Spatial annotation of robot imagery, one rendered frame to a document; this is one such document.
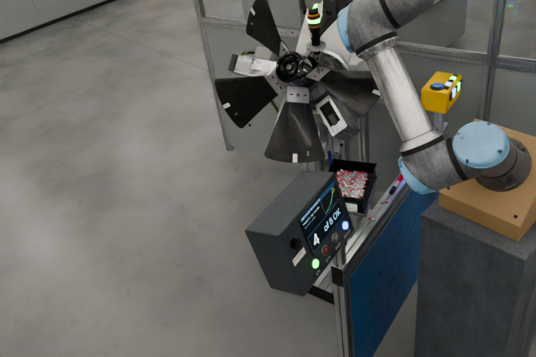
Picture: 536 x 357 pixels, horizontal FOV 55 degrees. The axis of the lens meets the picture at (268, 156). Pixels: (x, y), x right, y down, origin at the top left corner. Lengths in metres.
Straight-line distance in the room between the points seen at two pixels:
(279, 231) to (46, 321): 2.02
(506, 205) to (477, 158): 0.24
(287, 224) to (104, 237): 2.24
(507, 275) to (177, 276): 1.84
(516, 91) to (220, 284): 1.70
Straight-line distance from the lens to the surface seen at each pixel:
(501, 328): 1.74
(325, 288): 2.59
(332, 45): 2.21
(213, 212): 3.22
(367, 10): 1.37
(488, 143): 1.33
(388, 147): 2.92
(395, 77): 1.37
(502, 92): 2.53
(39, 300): 3.14
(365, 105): 1.81
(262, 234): 1.20
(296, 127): 1.94
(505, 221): 1.52
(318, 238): 1.29
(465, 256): 1.60
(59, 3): 7.33
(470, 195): 1.55
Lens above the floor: 2.06
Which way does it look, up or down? 35 degrees down
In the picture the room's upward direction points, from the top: 9 degrees counter-clockwise
